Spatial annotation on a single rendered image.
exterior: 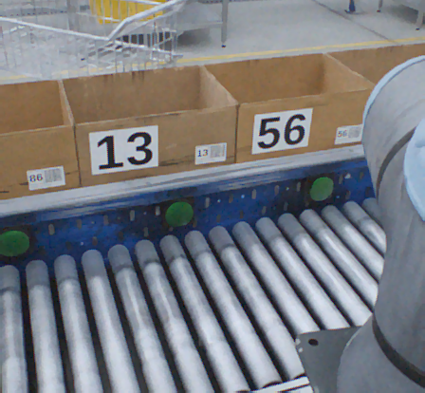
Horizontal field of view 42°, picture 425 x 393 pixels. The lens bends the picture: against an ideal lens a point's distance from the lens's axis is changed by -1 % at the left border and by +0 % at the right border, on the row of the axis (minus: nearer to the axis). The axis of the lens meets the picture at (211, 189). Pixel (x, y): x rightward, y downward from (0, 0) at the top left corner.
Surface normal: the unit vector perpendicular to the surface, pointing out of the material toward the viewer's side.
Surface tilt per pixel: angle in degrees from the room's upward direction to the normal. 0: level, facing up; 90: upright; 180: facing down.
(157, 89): 90
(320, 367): 2
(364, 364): 70
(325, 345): 2
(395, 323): 90
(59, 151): 90
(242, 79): 89
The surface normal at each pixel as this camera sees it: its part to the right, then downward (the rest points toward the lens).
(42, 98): 0.31, 0.51
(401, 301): -0.95, 0.14
